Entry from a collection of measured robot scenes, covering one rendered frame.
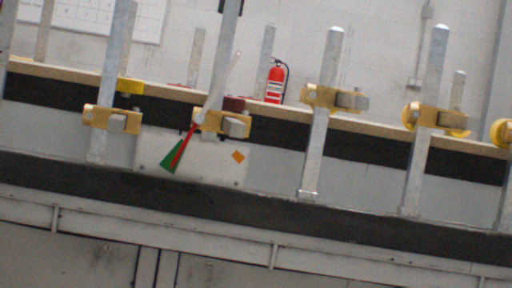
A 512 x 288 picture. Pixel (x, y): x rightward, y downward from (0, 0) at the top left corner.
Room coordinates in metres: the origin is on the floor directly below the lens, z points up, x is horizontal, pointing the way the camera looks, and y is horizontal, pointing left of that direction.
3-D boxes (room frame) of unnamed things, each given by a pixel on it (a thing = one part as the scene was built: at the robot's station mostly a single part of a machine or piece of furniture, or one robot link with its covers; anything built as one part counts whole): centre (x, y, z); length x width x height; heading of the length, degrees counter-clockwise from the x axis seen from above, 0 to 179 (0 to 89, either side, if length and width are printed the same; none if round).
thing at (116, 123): (2.36, 0.34, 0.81); 0.43 x 0.03 x 0.04; 6
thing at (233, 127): (2.35, 0.08, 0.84); 0.43 x 0.03 x 0.04; 6
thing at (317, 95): (2.47, -0.14, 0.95); 0.14 x 0.06 x 0.05; 96
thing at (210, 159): (2.41, 0.16, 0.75); 0.26 x 0.01 x 0.10; 96
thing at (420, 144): (2.49, -0.36, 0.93); 0.04 x 0.04 x 0.48; 6
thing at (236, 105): (2.55, 0.11, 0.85); 0.08 x 0.08 x 0.11
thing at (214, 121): (2.44, 0.11, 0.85); 0.14 x 0.06 x 0.05; 96
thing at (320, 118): (2.46, -0.11, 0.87); 0.04 x 0.04 x 0.48; 6
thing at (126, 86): (2.56, 0.36, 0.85); 0.08 x 0.08 x 0.11
